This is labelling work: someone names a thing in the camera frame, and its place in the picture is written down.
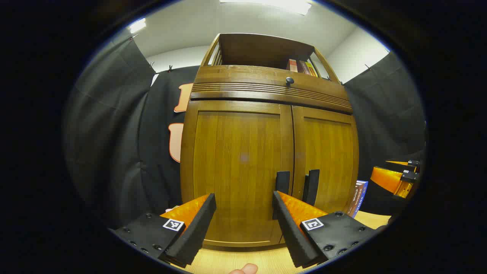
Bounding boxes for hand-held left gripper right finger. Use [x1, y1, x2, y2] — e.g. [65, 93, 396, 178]
[272, 190, 387, 269]

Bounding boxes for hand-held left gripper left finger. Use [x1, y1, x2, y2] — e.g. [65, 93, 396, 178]
[108, 193, 217, 268]

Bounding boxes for black door handle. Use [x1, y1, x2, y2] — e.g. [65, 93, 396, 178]
[275, 171, 290, 194]
[302, 169, 320, 207]

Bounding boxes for wooden shoe cabinet door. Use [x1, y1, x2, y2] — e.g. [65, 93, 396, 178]
[291, 105, 360, 215]
[180, 100, 294, 248]

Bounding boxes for wooden double-door shoe cabinet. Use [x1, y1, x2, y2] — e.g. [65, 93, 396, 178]
[180, 33, 360, 248]

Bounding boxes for blue book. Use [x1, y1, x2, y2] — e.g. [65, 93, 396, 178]
[355, 180, 369, 218]

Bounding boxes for brown book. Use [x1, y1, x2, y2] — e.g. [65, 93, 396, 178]
[347, 183, 360, 217]

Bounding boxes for black backdrop cloth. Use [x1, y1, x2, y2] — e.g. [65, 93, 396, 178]
[63, 32, 427, 229]

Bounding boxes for wooden grooved drawer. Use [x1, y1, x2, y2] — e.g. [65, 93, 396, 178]
[189, 65, 353, 114]

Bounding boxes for ceiling light panel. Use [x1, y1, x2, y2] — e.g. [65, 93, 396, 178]
[220, 0, 312, 16]
[129, 18, 147, 34]

